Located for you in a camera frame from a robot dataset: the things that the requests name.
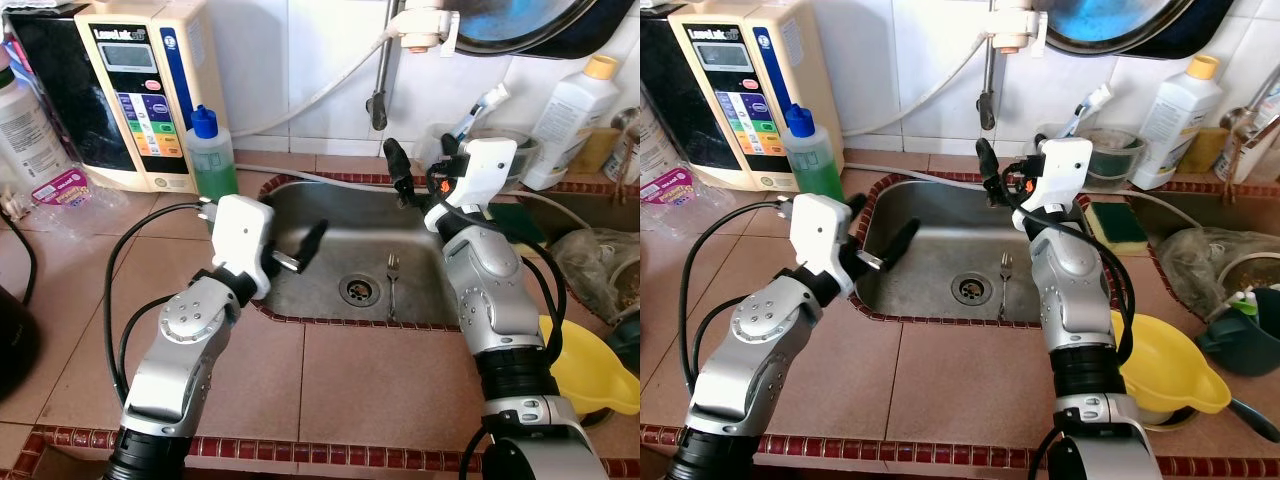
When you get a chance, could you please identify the yellow plastic bowl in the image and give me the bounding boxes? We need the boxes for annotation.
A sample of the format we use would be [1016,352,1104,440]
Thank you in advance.
[538,315,641,416]
[1112,310,1233,416]

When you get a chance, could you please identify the steel double sink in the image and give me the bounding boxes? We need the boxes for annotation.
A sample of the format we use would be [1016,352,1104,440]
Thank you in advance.
[250,172,641,331]
[850,170,1280,331]

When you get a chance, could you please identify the green dish soap bottle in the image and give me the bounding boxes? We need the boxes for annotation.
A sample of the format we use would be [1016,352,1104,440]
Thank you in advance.
[782,103,846,201]
[186,105,239,201]

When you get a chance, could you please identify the clear plastic container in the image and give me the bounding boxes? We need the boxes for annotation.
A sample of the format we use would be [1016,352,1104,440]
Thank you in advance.
[500,128,541,189]
[1075,127,1148,193]

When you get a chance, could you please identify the steel fork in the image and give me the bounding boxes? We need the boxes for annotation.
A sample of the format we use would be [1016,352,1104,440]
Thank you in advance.
[384,253,402,323]
[997,252,1015,323]

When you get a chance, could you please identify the green scrub sponge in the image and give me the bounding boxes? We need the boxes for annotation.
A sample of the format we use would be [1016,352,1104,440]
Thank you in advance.
[488,200,546,246]
[1085,200,1149,256]

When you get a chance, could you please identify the white detergent bottle yellow cap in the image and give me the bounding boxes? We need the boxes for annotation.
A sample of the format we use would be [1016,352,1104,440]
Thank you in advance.
[522,55,621,191]
[1130,55,1223,191]

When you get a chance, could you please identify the yellow sponge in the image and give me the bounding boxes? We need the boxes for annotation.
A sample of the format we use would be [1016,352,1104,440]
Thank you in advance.
[1175,128,1229,173]
[570,128,619,176]

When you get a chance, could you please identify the hanging steel wok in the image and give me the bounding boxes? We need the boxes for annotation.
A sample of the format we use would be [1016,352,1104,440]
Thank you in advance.
[445,0,626,59]
[1045,0,1231,59]

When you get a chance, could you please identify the cream water ionizer machine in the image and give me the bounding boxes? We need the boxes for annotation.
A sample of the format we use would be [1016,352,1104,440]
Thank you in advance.
[8,0,229,194]
[640,0,831,193]

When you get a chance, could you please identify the steel sink faucet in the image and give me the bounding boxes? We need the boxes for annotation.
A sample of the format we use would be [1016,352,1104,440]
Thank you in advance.
[1215,80,1280,181]
[612,105,641,181]

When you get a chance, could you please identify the clear crumpled plastic bag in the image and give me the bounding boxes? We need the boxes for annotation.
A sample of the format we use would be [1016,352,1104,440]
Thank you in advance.
[1158,225,1280,321]
[548,228,641,323]

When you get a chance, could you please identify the pink labelled plastic packet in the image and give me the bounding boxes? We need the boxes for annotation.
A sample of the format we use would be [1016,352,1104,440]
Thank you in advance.
[30,167,98,208]
[640,167,699,206]

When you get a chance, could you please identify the white jar green lid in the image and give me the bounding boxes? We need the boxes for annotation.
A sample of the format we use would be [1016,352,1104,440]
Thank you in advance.
[0,45,73,191]
[640,95,691,186]

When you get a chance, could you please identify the steel strainer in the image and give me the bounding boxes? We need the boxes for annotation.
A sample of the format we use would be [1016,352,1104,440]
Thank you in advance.
[600,255,641,311]
[1215,250,1280,301]

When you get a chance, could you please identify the black electric kettle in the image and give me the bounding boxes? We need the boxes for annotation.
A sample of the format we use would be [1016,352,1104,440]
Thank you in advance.
[0,285,41,401]

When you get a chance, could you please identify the steel spoon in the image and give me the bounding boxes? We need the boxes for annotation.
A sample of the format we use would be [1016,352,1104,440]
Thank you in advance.
[1228,397,1280,443]

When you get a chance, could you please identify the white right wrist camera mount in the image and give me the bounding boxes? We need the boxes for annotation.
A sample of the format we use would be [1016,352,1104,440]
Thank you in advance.
[425,138,519,231]
[1015,138,1094,233]

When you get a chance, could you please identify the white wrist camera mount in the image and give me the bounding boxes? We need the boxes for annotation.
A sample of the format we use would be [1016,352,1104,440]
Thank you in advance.
[1015,138,1094,233]
[425,138,519,231]
[790,193,857,298]
[207,195,276,301]

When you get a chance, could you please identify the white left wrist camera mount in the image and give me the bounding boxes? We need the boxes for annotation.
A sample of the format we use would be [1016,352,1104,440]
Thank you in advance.
[207,195,276,301]
[790,193,857,298]

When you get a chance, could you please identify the grey water hose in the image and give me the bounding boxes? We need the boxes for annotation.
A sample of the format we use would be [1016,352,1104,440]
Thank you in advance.
[845,162,1201,226]
[235,163,566,216]

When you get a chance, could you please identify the steel wall tap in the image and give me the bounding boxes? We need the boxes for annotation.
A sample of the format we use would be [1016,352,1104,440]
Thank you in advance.
[367,0,461,132]
[978,0,1049,132]

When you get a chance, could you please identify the white ionizer hose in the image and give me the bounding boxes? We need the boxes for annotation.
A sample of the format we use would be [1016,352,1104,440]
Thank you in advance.
[228,35,396,139]
[840,35,1001,139]

